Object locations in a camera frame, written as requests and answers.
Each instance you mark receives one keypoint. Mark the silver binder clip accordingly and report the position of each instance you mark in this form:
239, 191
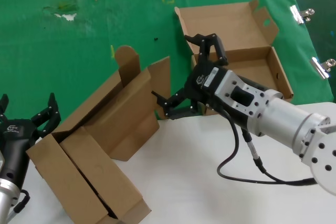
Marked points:
298, 15
320, 68

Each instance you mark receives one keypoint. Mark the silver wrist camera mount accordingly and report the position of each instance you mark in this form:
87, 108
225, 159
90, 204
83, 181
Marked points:
231, 79

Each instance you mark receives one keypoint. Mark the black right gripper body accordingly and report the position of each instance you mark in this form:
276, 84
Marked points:
202, 87

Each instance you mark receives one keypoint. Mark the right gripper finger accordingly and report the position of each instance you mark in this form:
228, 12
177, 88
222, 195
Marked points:
176, 108
218, 48

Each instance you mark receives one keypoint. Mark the green tablecloth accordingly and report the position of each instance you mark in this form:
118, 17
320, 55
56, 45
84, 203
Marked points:
52, 64

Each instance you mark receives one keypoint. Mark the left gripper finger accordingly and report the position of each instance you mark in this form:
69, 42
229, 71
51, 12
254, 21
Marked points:
3, 103
48, 116

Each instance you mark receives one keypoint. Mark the yellow tape strip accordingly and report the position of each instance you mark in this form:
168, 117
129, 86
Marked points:
112, 51

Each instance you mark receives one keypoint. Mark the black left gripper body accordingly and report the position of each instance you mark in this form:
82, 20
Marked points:
13, 150

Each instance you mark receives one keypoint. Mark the brown paper box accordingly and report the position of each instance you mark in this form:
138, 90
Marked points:
236, 19

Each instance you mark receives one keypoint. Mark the folded brown cardboard box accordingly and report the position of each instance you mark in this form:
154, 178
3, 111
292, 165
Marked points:
63, 171

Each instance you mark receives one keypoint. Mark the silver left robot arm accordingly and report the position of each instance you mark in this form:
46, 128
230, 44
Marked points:
5, 200

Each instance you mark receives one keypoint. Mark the open brown cardboard box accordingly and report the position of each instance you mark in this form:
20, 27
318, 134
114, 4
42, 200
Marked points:
126, 119

